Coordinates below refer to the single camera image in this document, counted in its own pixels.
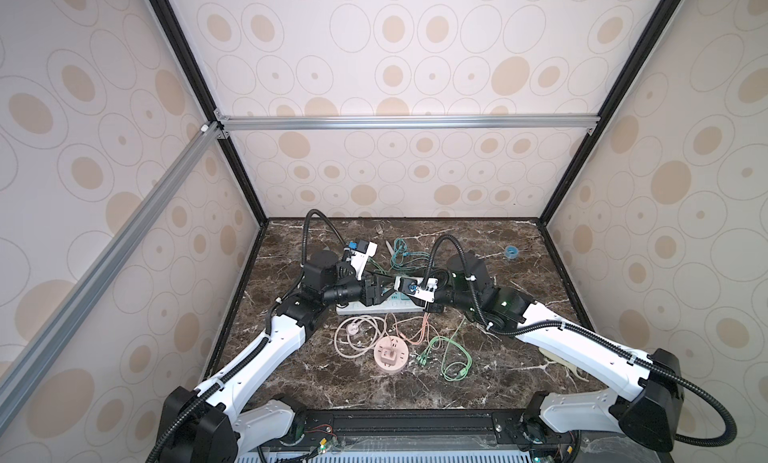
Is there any pink coiled socket cable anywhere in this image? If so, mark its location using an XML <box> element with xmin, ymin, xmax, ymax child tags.
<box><xmin>333</xmin><ymin>314</ymin><xmax>390</xmax><ymax>360</ymax></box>

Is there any rear aluminium rail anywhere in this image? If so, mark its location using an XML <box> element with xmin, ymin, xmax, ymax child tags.
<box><xmin>221</xmin><ymin>114</ymin><xmax>600</xmax><ymax>132</ymax></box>

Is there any pink plug adapter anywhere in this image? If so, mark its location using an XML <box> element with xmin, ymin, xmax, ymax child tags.
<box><xmin>381</xmin><ymin>342</ymin><xmax>405</xmax><ymax>366</ymax></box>

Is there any aluminium rail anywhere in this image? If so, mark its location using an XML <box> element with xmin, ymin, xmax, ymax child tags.
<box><xmin>221</xmin><ymin>114</ymin><xmax>600</xmax><ymax>132</ymax></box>
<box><xmin>1</xmin><ymin>121</ymin><xmax>223</xmax><ymax>432</ymax></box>

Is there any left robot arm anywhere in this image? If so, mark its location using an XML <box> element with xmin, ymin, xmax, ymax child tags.
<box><xmin>147</xmin><ymin>240</ymin><xmax>400</xmax><ymax>462</ymax></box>

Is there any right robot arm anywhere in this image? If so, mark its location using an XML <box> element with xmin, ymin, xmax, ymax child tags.
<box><xmin>401</xmin><ymin>234</ymin><xmax>738</xmax><ymax>452</ymax></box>

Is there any teal blue cable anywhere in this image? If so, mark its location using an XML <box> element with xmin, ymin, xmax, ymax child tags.
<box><xmin>389</xmin><ymin>237</ymin><xmax>430</xmax><ymax>272</ymax></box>

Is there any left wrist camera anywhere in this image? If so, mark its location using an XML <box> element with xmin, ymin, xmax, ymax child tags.
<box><xmin>343</xmin><ymin>240</ymin><xmax>378</xmax><ymax>280</ymax></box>

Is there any green cable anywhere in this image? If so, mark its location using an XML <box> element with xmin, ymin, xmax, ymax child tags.
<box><xmin>416</xmin><ymin>315</ymin><xmax>475</xmax><ymax>383</ymax></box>

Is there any left aluminium rail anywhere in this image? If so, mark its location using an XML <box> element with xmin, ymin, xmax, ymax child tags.
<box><xmin>1</xmin><ymin>121</ymin><xmax>223</xmax><ymax>432</ymax></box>

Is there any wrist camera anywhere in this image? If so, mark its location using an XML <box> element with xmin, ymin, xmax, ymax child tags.
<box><xmin>343</xmin><ymin>240</ymin><xmax>378</xmax><ymax>280</ymax></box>
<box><xmin>394</xmin><ymin>276</ymin><xmax>438</xmax><ymax>306</ymax></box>

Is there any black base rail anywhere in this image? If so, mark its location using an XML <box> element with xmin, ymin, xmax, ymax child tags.
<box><xmin>157</xmin><ymin>407</ymin><xmax>673</xmax><ymax>463</ymax></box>

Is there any blue bottle cap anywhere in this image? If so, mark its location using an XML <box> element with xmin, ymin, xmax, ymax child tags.
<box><xmin>504</xmin><ymin>246</ymin><xmax>519</xmax><ymax>260</ymax></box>

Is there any white multicolour power strip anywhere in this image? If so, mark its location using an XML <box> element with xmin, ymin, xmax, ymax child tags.
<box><xmin>336</xmin><ymin>293</ymin><xmax>423</xmax><ymax>316</ymax></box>

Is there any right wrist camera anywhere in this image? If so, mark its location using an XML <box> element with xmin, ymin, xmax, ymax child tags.
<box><xmin>394</xmin><ymin>276</ymin><xmax>438</xmax><ymax>306</ymax></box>

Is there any pink round socket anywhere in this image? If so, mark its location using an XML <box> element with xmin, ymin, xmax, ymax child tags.
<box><xmin>373</xmin><ymin>336</ymin><xmax>409</xmax><ymax>374</ymax></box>

